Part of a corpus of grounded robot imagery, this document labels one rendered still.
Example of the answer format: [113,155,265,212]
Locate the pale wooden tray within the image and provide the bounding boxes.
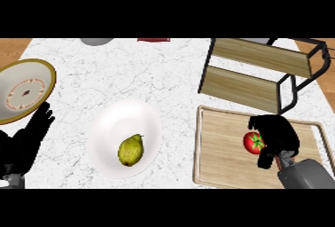
[192,105,335,190]

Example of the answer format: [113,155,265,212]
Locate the gold-rimmed patterned plate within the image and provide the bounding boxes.
[0,58,58,126]

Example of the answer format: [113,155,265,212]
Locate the white oval plate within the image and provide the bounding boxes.
[86,98,164,179]

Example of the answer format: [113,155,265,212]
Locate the dark red object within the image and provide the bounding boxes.
[136,37,172,43]

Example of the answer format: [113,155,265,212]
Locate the wooden tiered shelf black frame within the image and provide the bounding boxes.
[197,37,331,115]

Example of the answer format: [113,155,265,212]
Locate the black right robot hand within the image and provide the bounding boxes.
[248,113,303,170]

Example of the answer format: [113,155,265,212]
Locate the red tomato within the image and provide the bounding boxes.
[243,131,268,155]

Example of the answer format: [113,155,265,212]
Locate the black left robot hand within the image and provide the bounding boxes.
[0,101,57,176]

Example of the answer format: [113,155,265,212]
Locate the green pear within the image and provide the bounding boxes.
[117,133,145,168]

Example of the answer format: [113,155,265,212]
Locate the grey round object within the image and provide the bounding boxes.
[79,37,116,47]

